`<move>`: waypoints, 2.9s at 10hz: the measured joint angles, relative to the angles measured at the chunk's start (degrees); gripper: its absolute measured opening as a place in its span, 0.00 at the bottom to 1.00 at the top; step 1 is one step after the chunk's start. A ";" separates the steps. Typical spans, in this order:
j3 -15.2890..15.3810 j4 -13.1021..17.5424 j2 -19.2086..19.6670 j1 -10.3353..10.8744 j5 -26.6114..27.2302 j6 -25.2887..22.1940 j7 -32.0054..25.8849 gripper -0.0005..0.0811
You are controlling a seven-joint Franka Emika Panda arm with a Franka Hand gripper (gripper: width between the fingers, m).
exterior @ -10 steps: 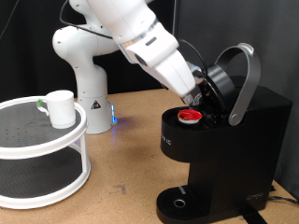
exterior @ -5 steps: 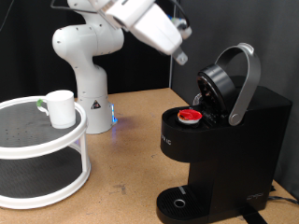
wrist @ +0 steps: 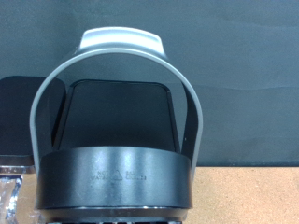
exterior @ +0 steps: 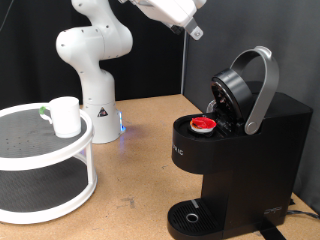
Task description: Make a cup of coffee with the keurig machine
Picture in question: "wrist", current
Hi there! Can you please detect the grey fabric partition panel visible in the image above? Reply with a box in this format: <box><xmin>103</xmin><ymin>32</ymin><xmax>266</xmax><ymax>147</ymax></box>
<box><xmin>0</xmin><ymin>0</ymin><xmax>299</xmax><ymax>168</ymax></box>

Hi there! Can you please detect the clear water reservoir black lid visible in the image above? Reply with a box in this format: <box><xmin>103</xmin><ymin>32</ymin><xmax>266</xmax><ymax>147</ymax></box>
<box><xmin>0</xmin><ymin>76</ymin><xmax>67</xmax><ymax>224</ymax></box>

